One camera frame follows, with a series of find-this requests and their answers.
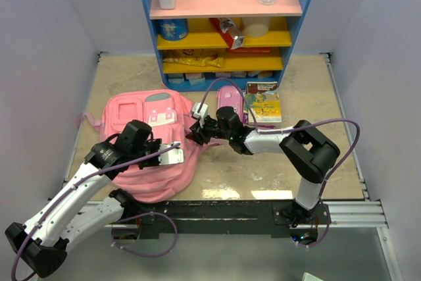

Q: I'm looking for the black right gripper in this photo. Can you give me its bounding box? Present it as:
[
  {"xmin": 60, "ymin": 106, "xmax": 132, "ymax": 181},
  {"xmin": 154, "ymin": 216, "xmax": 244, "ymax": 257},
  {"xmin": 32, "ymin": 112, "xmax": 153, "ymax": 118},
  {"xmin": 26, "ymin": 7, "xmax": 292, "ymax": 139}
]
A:
[{"xmin": 186, "ymin": 114, "xmax": 232, "ymax": 146}]

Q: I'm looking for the pink student backpack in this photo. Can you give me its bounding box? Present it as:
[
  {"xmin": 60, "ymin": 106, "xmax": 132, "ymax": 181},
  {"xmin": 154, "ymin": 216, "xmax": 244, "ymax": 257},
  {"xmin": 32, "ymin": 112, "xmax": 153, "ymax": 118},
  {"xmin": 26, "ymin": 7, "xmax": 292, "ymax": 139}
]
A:
[{"xmin": 76, "ymin": 89, "xmax": 222, "ymax": 203}]

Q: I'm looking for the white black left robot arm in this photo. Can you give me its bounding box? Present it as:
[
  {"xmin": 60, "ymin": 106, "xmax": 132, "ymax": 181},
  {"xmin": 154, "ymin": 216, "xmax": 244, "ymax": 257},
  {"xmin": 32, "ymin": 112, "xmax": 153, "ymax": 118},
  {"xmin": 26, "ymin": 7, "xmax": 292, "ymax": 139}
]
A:
[{"xmin": 5, "ymin": 120, "xmax": 173, "ymax": 280}]

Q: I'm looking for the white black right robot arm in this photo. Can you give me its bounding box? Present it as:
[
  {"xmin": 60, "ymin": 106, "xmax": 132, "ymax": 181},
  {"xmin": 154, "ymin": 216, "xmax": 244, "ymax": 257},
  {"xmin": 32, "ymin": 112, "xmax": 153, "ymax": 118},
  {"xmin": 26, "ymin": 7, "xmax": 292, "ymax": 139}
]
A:
[{"xmin": 186, "ymin": 103, "xmax": 340, "ymax": 226}]

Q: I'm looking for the yellow chips bag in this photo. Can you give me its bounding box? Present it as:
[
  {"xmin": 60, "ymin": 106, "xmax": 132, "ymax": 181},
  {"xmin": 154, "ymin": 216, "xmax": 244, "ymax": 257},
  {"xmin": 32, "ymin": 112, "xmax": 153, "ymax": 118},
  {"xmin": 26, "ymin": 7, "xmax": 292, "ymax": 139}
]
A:
[{"xmin": 163, "ymin": 49, "xmax": 224, "ymax": 68}]

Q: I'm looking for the pink blue pencil case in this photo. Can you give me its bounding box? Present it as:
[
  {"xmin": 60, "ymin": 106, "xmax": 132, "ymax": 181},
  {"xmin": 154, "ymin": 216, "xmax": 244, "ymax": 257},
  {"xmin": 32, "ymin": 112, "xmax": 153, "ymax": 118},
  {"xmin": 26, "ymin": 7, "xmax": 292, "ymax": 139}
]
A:
[{"xmin": 216, "ymin": 86, "xmax": 243, "ymax": 122}]

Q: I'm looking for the yellow illustrated book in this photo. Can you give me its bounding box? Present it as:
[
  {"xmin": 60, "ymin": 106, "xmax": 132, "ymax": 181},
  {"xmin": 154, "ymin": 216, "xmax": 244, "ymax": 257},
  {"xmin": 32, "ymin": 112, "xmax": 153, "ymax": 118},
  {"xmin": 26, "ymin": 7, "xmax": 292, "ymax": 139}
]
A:
[{"xmin": 243, "ymin": 82, "xmax": 282, "ymax": 125}]

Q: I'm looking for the blue pink yellow shelf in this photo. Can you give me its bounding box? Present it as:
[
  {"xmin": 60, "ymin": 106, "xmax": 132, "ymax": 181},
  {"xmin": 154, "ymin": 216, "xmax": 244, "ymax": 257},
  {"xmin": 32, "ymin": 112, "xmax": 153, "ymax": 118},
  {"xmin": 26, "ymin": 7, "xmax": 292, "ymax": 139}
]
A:
[{"xmin": 142, "ymin": 0, "xmax": 311, "ymax": 91}]

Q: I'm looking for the blue cartoon can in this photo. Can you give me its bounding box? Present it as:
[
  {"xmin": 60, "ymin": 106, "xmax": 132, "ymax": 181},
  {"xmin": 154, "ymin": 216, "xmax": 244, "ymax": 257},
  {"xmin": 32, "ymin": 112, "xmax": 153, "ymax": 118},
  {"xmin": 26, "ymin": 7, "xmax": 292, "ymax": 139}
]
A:
[{"xmin": 159, "ymin": 18, "xmax": 189, "ymax": 41}]

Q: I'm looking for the red silver snack box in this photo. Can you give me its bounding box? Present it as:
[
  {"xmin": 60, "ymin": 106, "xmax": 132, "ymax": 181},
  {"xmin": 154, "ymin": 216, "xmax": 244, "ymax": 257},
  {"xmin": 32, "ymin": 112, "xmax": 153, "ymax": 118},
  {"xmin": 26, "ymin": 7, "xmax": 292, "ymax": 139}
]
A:
[{"xmin": 209, "ymin": 18, "xmax": 245, "ymax": 49}]

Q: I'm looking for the white translucent cup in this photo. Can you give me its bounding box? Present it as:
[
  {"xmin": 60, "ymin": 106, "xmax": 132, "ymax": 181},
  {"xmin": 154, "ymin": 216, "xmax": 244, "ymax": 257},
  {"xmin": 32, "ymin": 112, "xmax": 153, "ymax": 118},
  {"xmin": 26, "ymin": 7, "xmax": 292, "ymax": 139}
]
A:
[{"xmin": 241, "ymin": 16, "xmax": 271, "ymax": 38}]

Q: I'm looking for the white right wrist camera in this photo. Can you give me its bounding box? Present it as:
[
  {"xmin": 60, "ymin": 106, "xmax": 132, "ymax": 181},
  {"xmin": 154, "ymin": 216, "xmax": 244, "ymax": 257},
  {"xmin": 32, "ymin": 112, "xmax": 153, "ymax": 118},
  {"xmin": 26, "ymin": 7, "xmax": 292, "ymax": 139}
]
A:
[{"xmin": 190, "ymin": 102, "xmax": 209, "ymax": 119}]

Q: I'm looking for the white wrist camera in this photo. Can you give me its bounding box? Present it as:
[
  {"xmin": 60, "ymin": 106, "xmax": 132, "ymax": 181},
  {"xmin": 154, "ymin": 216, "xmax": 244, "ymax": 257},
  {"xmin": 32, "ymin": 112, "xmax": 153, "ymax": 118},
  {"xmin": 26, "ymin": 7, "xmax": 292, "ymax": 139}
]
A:
[
  {"xmin": 158, "ymin": 141, "xmax": 184, "ymax": 166},
  {"xmin": 190, "ymin": 102, "xmax": 209, "ymax": 119}
]

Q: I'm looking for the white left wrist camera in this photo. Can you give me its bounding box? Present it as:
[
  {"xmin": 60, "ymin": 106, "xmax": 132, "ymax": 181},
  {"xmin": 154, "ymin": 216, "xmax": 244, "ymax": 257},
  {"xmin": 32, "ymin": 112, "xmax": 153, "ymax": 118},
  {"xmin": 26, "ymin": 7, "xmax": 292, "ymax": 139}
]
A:
[{"xmin": 158, "ymin": 141, "xmax": 184, "ymax": 166}]

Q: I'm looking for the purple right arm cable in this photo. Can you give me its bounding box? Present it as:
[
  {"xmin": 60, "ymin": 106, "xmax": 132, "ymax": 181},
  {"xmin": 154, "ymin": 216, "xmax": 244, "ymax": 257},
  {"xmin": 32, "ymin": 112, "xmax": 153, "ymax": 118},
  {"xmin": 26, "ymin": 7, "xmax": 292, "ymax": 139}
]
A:
[{"xmin": 199, "ymin": 77, "xmax": 360, "ymax": 249}]

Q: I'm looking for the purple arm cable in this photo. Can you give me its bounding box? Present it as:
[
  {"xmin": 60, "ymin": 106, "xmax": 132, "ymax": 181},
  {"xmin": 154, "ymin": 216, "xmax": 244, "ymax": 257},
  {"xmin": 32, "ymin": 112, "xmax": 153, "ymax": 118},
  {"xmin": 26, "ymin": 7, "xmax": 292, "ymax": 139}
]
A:
[
  {"xmin": 11, "ymin": 142, "xmax": 182, "ymax": 281},
  {"xmin": 199, "ymin": 77, "xmax": 360, "ymax": 249}
]

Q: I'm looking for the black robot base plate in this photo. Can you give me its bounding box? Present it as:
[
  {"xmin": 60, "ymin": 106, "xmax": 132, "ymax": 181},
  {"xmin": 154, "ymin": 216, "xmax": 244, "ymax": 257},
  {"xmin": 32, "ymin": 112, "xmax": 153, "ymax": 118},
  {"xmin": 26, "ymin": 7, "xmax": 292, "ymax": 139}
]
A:
[{"xmin": 112, "ymin": 200, "xmax": 331, "ymax": 243}]

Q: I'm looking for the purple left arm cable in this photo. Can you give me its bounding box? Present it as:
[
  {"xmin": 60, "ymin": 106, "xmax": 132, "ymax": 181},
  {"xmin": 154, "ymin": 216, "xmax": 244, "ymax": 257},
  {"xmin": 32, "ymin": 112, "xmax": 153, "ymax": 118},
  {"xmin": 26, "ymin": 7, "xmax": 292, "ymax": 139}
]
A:
[{"xmin": 11, "ymin": 142, "xmax": 182, "ymax": 281}]

